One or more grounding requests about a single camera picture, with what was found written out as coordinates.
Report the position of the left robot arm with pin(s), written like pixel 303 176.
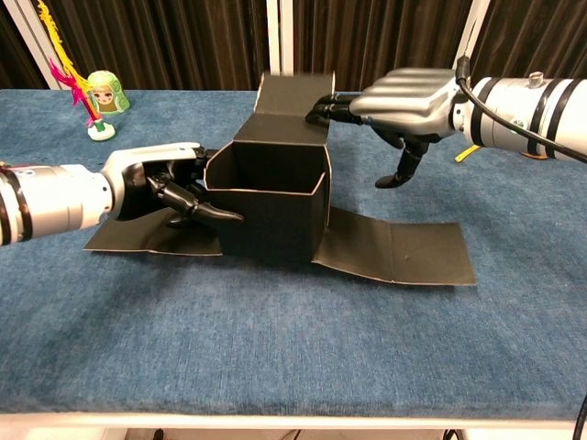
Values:
pixel 46 201

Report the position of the white metal frame post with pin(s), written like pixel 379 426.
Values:
pixel 32 46
pixel 279 36
pixel 474 27

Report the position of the yellow tape measure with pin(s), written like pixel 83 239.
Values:
pixel 468 153

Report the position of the blue table mat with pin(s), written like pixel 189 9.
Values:
pixel 275 344

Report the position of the green doll head toy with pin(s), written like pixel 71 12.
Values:
pixel 101 130

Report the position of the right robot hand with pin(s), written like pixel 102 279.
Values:
pixel 408 101

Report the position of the green-haired doll head toy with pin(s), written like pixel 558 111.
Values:
pixel 107 94

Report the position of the black paper box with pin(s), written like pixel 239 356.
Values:
pixel 270 220

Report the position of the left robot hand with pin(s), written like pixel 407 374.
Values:
pixel 137 160

